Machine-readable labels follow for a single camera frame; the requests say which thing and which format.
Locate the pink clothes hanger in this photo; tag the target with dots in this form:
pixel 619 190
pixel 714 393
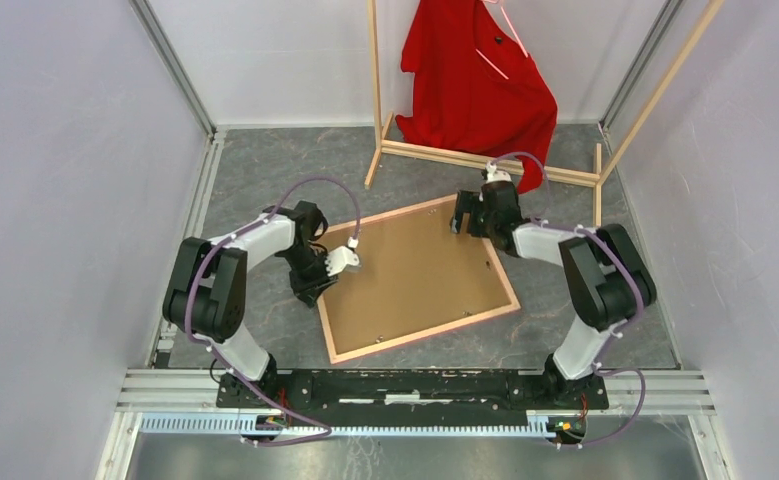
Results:
pixel 497 42

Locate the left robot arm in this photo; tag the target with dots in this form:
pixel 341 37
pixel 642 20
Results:
pixel 206 293

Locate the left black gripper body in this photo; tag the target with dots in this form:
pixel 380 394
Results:
pixel 307 265

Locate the pink wooden picture frame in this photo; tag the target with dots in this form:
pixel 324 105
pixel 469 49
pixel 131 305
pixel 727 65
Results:
pixel 422 331

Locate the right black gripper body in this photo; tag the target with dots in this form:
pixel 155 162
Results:
pixel 489 224

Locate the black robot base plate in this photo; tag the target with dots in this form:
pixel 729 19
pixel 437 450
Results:
pixel 429 397

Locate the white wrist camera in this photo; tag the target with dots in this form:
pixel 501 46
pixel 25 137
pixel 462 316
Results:
pixel 494 174
pixel 343 258

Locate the wooden clothes rack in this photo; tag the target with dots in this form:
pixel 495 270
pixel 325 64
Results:
pixel 606 157

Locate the red t-shirt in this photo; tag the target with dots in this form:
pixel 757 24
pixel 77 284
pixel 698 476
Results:
pixel 459 104

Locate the aluminium rail frame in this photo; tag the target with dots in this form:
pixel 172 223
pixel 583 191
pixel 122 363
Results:
pixel 660 424

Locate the white slotted cable duct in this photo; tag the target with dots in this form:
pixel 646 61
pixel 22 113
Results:
pixel 244 424

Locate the brown cardboard backing board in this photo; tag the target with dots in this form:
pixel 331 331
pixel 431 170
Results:
pixel 415 278

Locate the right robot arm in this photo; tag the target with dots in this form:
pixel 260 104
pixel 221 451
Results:
pixel 607 280

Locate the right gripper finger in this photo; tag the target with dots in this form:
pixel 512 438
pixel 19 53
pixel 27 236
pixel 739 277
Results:
pixel 461 208
pixel 477 215

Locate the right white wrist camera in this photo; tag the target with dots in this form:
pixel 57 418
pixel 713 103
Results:
pixel 494 174

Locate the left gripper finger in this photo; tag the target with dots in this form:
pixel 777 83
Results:
pixel 309 293
pixel 323 283

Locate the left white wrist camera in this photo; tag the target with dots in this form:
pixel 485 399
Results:
pixel 343 258

